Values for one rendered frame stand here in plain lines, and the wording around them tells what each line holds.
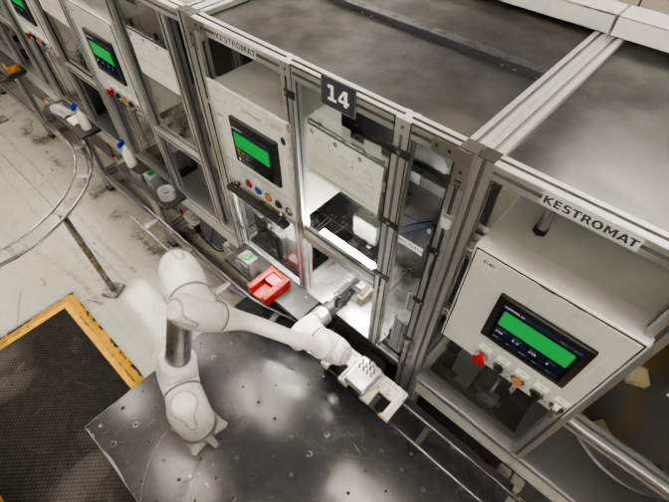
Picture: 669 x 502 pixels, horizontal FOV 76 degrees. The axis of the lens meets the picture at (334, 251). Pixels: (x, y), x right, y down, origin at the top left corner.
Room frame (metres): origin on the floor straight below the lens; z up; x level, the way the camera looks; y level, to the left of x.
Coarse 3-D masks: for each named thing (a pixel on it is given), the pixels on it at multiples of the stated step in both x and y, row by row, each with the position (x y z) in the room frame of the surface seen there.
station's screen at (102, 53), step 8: (88, 40) 2.04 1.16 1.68; (96, 40) 1.98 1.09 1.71; (96, 48) 2.01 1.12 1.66; (104, 48) 1.94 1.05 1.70; (96, 56) 2.03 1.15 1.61; (104, 56) 1.97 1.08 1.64; (104, 64) 1.99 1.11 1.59; (112, 64) 1.92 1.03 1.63; (112, 72) 1.95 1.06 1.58; (120, 80) 1.91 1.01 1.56
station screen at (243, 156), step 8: (232, 128) 1.34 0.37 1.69; (248, 136) 1.28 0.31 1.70; (256, 144) 1.25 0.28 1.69; (240, 152) 1.32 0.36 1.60; (240, 160) 1.33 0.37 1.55; (248, 160) 1.29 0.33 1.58; (256, 160) 1.26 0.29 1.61; (256, 168) 1.27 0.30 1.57; (264, 168) 1.23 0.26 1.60; (264, 176) 1.24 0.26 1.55; (272, 176) 1.21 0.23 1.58
